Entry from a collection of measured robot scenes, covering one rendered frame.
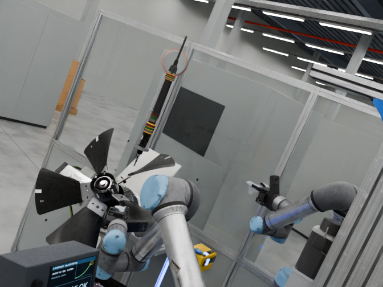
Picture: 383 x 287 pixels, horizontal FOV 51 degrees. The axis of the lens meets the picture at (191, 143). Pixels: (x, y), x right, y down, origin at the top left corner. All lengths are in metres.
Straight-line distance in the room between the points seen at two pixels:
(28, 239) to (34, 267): 2.42
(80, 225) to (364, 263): 1.17
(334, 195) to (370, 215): 0.39
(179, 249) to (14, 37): 6.27
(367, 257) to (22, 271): 0.92
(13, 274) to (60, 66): 6.61
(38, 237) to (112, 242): 1.96
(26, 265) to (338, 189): 1.13
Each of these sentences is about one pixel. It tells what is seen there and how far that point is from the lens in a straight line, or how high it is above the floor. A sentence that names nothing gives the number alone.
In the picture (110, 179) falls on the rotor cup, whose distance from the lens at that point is 1.92.
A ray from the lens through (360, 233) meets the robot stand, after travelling 1.28.
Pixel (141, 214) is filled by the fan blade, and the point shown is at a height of 1.18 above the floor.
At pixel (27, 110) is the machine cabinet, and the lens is 7.58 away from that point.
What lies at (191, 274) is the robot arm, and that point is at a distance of 1.20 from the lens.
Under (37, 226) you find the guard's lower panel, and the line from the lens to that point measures 3.41.
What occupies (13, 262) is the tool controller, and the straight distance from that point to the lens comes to 1.11.
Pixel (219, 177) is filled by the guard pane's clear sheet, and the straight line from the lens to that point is 2.44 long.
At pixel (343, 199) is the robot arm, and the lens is 1.65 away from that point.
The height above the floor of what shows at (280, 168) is 1.56.
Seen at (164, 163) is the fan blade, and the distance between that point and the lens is 1.94.
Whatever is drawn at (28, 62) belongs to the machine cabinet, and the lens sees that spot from 7.37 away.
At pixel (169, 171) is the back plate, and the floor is 1.31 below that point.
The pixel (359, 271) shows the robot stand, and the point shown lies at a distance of 1.29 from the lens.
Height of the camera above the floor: 1.81
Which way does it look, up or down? 8 degrees down
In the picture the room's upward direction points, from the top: 23 degrees clockwise
